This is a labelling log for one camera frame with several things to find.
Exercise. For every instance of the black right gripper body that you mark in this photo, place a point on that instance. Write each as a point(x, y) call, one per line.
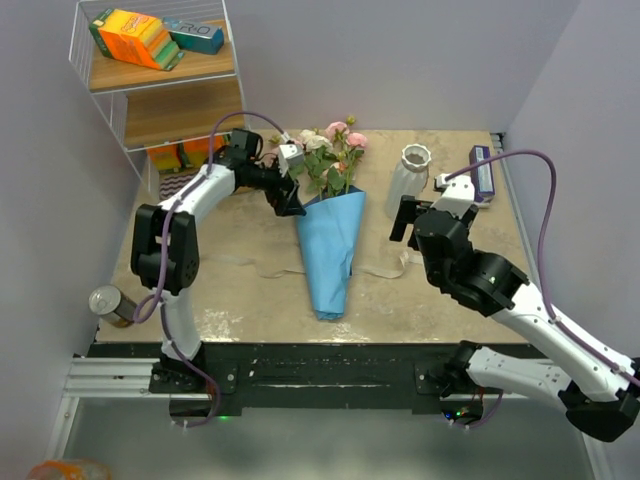
point(433, 274)

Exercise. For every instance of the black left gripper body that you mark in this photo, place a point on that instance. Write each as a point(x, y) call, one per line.
point(267, 180)

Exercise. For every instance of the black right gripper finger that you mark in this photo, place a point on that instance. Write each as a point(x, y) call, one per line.
point(469, 217)
point(409, 210)

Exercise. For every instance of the beige ribbon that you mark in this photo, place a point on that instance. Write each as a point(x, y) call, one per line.
point(269, 271)

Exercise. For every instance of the blue wrapping paper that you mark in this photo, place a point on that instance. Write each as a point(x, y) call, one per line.
point(328, 236)

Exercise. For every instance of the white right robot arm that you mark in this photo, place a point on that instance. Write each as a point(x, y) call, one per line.
point(596, 388)

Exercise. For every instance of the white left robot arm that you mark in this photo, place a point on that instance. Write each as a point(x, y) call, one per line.
point(165, 254)

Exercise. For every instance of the white ribbed ceramic vase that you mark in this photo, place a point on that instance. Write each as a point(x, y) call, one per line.
point(409, 176)

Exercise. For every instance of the purple rectangular box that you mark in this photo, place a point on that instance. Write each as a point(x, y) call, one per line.
point(482, 177)

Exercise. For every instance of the orange box bottom middle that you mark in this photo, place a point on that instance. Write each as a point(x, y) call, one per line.
point(195, 153)

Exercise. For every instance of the orange box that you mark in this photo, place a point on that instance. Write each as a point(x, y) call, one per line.
point(165, 158)
point(195, 153)

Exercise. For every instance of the pink artificial flower bouquet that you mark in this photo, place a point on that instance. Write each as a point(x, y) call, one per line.
point(330, 157)

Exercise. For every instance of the orange box bottom left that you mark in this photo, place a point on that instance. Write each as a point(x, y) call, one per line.
point(165, 158)

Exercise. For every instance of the purple wavy striped cloth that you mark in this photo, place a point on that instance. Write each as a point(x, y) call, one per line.
point(171, 184)

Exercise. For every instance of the teal toothpaste box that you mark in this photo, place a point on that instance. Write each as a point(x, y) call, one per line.
point(194, 36)

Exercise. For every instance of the orange sponge pack top shelf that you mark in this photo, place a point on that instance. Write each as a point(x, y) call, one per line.
point(135, 38)

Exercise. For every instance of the metal tin can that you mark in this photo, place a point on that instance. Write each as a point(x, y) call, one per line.
point(110, 304)

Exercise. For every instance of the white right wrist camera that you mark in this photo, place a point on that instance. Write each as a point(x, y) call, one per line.
point(457, 195)

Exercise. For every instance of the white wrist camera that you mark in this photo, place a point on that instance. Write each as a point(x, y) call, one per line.
point(289, 155)
point(457, 195)

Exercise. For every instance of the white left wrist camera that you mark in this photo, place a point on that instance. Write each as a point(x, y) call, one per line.
point(289, 155)

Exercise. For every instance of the white wire wooden shelf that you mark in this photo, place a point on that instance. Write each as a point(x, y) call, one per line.
point(146, 108)

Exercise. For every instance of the aluminium frame rail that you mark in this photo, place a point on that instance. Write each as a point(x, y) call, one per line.
point(108, 413)

